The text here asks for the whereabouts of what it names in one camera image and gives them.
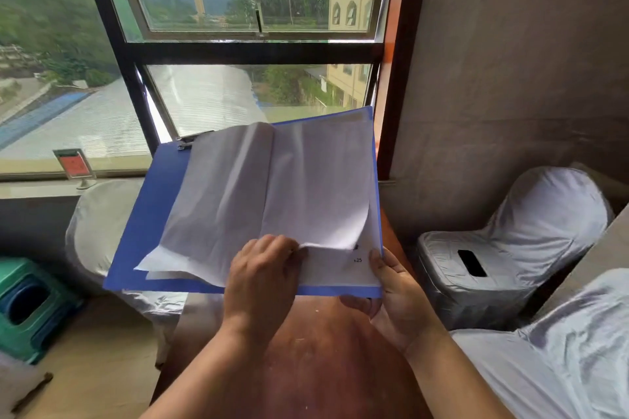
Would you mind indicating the black phone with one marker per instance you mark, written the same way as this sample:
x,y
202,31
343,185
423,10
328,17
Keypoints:
x,y
472,263

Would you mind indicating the dark window frame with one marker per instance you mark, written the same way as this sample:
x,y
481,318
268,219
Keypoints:
x,y
245,53

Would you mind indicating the person's right hand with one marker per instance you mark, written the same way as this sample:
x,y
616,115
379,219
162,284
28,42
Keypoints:
x,y
400,305

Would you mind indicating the white covered chair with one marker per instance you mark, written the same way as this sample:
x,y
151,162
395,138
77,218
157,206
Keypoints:
x,y
535,232
96,227
560,359

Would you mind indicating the person's right thumb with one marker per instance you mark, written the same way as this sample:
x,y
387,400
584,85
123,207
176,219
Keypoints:
x,y
381,266

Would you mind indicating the green plastic stool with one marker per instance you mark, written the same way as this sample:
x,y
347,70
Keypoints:
x,y
29,305

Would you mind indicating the person's right forearm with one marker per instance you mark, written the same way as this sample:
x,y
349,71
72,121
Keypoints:
x,y
454,379

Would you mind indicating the red sign in clear stand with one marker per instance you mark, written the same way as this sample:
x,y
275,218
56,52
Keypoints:
x,y
73,164

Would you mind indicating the curled white paper sheet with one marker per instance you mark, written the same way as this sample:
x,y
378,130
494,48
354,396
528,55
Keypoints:
x,y
319,178

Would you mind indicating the blue clipboard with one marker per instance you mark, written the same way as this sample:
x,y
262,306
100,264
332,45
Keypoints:
x,y
147,217

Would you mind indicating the brown wooden stick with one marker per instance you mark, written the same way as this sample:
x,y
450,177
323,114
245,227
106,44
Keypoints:
x,y
33,392

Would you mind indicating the person's left thumb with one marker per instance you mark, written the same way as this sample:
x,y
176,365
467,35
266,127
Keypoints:
x,y
298,261

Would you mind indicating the person's left hand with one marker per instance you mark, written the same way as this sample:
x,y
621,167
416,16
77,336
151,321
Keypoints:
x,y
258,286

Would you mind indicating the metal clipboard clip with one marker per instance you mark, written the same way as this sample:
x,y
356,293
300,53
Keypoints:
x,y
189,140

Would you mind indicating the person's left forearm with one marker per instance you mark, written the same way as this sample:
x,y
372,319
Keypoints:
x,y
216,374

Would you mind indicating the white paper stack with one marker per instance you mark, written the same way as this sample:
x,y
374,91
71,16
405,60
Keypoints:
x,y
221,202

